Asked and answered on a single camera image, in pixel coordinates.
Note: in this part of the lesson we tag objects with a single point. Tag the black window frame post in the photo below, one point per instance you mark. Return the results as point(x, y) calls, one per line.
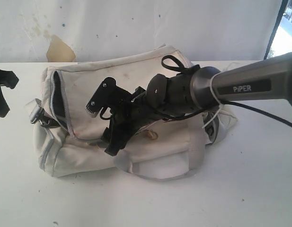
point(282, 8)

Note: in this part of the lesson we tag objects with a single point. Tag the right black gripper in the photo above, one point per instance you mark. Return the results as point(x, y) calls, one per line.
point(130, 112)

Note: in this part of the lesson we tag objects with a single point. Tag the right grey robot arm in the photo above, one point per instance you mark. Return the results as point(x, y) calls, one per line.
point(192, 91)

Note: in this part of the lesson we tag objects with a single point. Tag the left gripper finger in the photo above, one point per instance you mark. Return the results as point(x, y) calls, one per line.
point(4, 108)
point(8, 79)

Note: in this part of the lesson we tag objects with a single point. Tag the white fabric duffel bag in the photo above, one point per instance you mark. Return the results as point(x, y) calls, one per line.
point(67, 140)

